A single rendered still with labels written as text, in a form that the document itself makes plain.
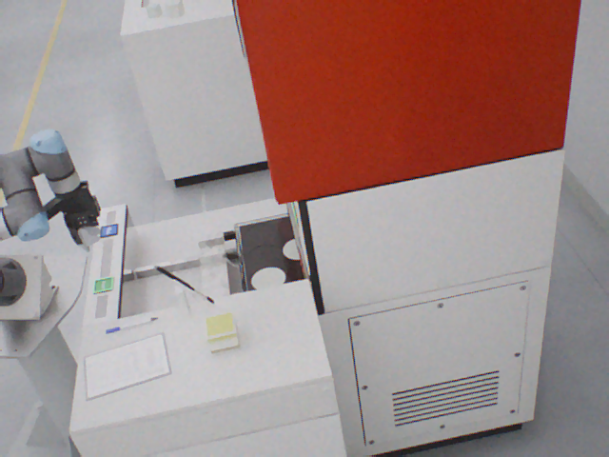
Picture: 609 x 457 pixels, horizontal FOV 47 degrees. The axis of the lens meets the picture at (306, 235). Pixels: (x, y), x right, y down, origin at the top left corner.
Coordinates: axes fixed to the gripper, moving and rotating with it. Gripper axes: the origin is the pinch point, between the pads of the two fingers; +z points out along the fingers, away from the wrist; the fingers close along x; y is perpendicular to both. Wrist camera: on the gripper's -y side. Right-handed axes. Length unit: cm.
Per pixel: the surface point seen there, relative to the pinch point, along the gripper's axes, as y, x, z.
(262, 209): 49, 41, 29
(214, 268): 31.6, 7.6, 22.7
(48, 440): -52, 24, 105
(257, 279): 44.0, -3.8, 20.8
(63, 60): -94, 421, 111
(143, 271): 8.4, 17.1, 26.2
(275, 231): 52, 17, 21
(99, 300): -0.3, -5.3, 15.1
